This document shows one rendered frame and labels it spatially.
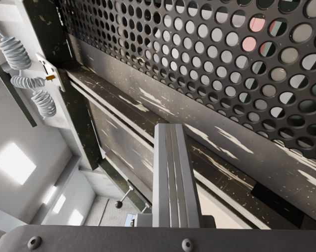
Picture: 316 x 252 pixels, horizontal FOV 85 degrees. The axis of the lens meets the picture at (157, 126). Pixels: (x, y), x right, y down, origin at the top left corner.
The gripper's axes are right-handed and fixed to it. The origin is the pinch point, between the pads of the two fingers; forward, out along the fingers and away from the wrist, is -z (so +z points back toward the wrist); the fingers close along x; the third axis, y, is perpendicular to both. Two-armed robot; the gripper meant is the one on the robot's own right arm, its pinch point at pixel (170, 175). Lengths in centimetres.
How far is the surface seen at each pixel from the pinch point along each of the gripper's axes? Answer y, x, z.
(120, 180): 97, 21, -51
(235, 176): 23.2, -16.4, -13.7
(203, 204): 44.1, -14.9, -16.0
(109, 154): 73, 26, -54
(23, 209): 558, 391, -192
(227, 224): 43.6, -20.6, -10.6
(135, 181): 73, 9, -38
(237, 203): 23.4, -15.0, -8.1
